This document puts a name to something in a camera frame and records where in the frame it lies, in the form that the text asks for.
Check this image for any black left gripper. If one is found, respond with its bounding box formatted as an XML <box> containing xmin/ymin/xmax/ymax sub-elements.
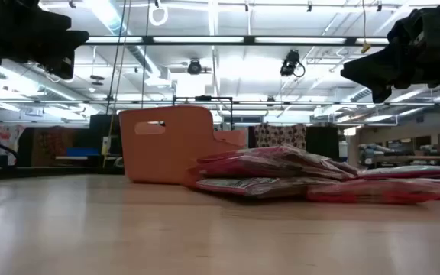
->
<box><xmin>0</xmin><ymin>0</ymin><xmax>90</xmax><ymax>80</ymax></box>

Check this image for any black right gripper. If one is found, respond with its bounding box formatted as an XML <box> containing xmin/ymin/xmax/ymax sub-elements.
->
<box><xmin>340</xmin><ymin>0</ymin><xmax>440</xmax><ymax>104</ymax></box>

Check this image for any black panel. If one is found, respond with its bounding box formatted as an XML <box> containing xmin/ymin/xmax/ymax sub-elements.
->
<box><xmin>306</xmin><ymin>125</ymin><xmax>340</xmax><ymax>161</ymax></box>

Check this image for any wooden background table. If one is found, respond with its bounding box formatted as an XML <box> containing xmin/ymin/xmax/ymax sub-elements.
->
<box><xmin>359</xmin><ymin>154</ymin><xmax>440</xmax><ymax>163</ymax></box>

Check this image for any orange brown tapestry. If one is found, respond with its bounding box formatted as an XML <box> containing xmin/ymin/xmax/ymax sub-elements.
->
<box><xmin>31</xmin><ymin>126</ymin><xmax>76</xmax><ymax>167</ymax></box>

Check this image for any blue box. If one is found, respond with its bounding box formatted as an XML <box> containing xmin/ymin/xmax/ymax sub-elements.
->
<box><xmin>65</xmin><ymin>147</ymin><xmax>101</xmax><ymax>158</ymax></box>

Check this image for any circle patterned cloth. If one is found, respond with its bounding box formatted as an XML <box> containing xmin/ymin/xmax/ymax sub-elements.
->
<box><xmin>253</xmin><ymin>122</ymin><xmax>308</xmax><ymax>150</ymax></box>

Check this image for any floral patterned cloth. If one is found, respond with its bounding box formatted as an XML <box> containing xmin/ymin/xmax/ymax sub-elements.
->
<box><xmin>0</xmin><ymin>124</ymin><xmax>26</xmax><ymax>167</ymax></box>

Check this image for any orange plastic basket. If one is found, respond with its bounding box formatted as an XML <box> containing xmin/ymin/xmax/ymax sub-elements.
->
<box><xmin>118</xmin><ymin>105</ymin><xmax>247</xmax><ymax>186</ymax></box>

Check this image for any yellow hanging cable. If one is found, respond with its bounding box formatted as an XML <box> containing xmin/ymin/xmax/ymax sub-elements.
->
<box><xmin>360</xmin><ymin>0</ymin><xmax>372</xmax><ymax>55</ymax></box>

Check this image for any silver air duct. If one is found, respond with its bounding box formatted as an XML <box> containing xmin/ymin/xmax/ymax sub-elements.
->
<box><xmin>89</xmin><ymin>0</ymin><xmax>163</xmax><ymax>79</ymax></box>

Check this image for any thin black hanging cable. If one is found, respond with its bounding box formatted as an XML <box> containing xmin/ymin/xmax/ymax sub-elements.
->
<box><xmin>141</xmin><ymin>0</ymin><xmax>151</xmax><ymax>110</ymax></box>

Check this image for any black overhead camera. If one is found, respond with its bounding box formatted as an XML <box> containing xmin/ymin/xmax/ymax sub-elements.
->
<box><xmin>279</xmin><ymin>49</ymin><xmax>306</xmax><ymax>79</ymax></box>
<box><xmin>186</xmin><ymin>57</ymin><xmax>213</xmax><ymax>76</ymax></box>

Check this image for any yellow cord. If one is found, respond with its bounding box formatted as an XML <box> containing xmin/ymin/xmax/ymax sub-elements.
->
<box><xmin>102</xmin><ymin>112</ymin><xmax>115</xmax><ymax>169</ymax></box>

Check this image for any white hanging ring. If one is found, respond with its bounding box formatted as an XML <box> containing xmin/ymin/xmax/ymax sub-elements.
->
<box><xmin>148</xmin><ymin>0</ymin><xmax>169</xmax><ymax>28</ymax></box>

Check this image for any thin black frame rail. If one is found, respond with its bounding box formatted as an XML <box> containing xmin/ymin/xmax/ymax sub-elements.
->
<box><xmin>0</xmin><ymin>99</ymin><xmax>440</xmax><ymax>107</ymax></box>

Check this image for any black table edge rail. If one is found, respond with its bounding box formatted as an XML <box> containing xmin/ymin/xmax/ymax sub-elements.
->
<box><xmin>0</xmin><ymin>165</ymin><xmax>126</xmax><ymax>180</ymax></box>

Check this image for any black metal stand frame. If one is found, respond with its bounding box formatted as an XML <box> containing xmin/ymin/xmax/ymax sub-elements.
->
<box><xmin>173</xmin><ymin>95</ymin><xmax>234</xmax><ymax>131</ymax></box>

